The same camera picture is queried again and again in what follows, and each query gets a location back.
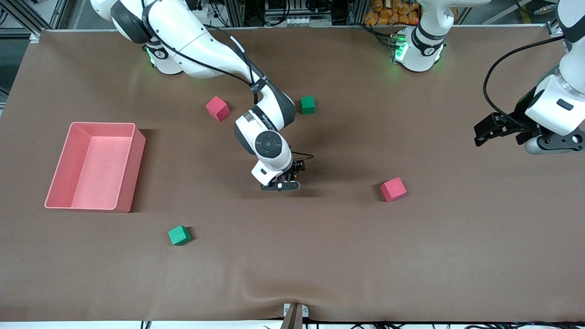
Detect brown table mat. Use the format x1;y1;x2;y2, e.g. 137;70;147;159
0;27;585;323

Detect pink foam cube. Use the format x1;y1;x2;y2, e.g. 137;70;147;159
205;96;230;122
380;177;408;202

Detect orange snack bags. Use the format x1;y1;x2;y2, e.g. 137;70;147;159
364;0;421;27

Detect white power strip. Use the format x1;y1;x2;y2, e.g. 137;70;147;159
194;0;216;19

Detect pink plastic bin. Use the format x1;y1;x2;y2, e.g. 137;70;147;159
44;122;146;213

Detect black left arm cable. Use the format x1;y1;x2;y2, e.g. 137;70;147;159
484;36;567;125

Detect aluminium frame rail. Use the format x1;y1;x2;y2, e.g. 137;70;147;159
546;0;565;37
46;0;70;30

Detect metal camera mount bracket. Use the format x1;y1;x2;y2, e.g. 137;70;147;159
280;302;309;329

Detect aluminium frame post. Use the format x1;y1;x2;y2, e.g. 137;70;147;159
219;0;245;27
347;0;366;26

